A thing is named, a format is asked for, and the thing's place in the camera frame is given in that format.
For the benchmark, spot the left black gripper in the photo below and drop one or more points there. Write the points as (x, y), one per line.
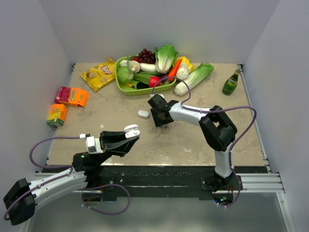
(116, 143)

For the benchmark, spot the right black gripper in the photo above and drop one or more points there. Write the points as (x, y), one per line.
(158, 121)

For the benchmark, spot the white oval charging case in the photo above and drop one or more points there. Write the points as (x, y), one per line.
(143, 114)

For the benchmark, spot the small white case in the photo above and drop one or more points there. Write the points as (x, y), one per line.
(132, 131)

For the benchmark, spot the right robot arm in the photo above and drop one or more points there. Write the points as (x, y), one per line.
(217, 128)

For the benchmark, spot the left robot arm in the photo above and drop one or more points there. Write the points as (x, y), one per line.
(25, 197)

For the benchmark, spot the large napa cabbage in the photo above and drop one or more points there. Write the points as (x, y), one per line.
(194, 78)

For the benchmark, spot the purple onion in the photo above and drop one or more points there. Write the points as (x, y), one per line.
(163, 77)

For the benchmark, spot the dark green leafy vegetable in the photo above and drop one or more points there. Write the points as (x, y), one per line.
(144, 77)

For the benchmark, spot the orange carrot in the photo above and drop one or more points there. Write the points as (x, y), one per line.
(172, 73)

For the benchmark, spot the green plastic tray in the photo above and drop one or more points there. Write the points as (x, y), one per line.
(129, 91)

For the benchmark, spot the white daikon radish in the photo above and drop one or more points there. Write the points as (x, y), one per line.
(149, 68)

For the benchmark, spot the beige mushroom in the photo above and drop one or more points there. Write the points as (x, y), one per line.
(134, 66)

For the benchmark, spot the round green cabbage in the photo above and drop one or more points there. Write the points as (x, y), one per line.
(124, 75)

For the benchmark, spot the green lettuce head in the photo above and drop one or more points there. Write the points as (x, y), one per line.
(164, 58)

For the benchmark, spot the purple grapes bunch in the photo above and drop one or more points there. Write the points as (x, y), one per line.
(146, 56)

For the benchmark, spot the pink orange snack pack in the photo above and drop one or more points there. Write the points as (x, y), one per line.
(71, 96)

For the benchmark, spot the orange green juice box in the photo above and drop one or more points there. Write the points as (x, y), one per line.
(57, 115)

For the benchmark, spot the yellow Lays chips bag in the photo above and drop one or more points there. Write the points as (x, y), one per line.
(100, 75)

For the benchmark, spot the green glass bottle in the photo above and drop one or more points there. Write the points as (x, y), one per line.
(231, 83)

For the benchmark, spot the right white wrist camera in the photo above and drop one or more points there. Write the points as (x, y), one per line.
(160, 95)

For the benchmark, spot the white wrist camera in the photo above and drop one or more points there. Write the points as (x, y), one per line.
(93, 145)
(160, 95)

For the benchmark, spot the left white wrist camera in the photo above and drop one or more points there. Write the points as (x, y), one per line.
(93, 145)

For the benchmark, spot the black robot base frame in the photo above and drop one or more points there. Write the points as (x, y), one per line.
(151, 181)

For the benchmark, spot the aluminium extrusion rail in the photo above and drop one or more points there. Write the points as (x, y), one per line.
(262, 183)

